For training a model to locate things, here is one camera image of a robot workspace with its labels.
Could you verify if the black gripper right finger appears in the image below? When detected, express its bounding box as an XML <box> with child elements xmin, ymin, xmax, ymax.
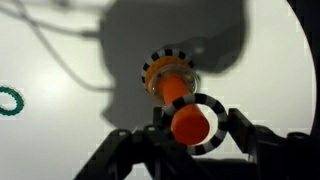
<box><xmin>228</xmin><ymin>108</ymin><xmax>320</xmax><ymax>180</ymax></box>

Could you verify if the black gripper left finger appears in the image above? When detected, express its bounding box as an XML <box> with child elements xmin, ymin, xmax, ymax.
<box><xmin>73</xmin><ymin>107</ymin><xmax>214</xmax><ymax>180</ymax></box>

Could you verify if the black and white ring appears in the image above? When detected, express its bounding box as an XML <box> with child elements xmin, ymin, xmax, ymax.
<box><xmin>161</xmin><ymin>92</ymin><xmax>229</xmax><ymax>156</ymax></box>

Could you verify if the orange ring holder post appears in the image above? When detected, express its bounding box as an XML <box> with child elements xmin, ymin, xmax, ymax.
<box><xmin>141</xmin><ymin>49</ymin><xmax>210</xmax><ymax>145</ymax></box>

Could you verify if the green ring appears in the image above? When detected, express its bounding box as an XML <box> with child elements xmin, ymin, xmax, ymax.
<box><xmin>0</xmin><ymin>86</ymin><xmax>25</xmax><ymax>117</ymax></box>

